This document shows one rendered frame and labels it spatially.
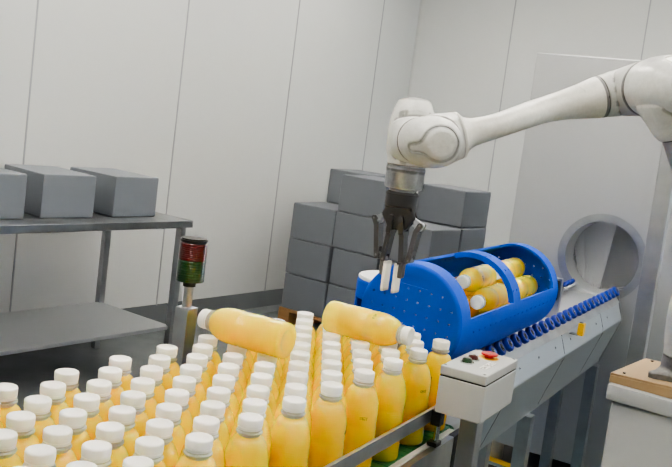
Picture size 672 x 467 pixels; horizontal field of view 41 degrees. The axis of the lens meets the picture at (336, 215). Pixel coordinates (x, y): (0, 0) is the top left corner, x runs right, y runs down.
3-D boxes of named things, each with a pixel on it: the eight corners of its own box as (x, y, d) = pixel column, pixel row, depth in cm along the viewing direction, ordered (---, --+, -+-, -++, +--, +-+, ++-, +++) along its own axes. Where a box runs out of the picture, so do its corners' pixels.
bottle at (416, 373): (383, 435, 193) (395, 352, 191) (410, 433, 197) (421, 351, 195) (401, 447, 187) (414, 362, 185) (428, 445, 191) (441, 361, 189)
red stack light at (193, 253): (211, 260, 203) (213, 244, 203) (194, 263, 198) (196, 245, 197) (190, 255, 206) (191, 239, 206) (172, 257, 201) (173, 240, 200)
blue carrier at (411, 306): (548, 336, 295) (566, 253, 292) (448, 390, 219) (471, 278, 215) (469, 313, 309) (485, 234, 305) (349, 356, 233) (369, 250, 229)
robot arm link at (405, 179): (397, 163, 210) (393, 188, 210) (379, 162, 202) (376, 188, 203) (432, 169, 205) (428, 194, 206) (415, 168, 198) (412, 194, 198)
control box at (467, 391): (511, 403, 195) (518, 358, 194) (479, 425, 177) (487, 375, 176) (469, 391, 199) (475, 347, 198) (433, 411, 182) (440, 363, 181)
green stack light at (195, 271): (209, 282, 204) (211, 261, 203) (191, 284, 198) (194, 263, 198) (187, 276, 207) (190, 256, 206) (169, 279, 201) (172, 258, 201)
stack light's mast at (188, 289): (206, 307, 204) (214, 239, 203) (188, 311, 199) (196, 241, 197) (184, 302, 207) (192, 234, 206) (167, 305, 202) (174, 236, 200)
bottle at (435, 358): (423, 418, 208) (434, 341, 206) (450, 427, 204) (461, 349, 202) (408, 425, 202) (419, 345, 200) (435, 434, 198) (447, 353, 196)
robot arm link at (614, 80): (584, 71, 215) (611, 67, 202) (651, 56, 218) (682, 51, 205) (593, 124, 217) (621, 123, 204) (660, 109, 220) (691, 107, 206)
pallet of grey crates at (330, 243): (469, 351, 655) (493, 192, 642) (414, 368, 590) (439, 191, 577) (339, 314, 724) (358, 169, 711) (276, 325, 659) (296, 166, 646)
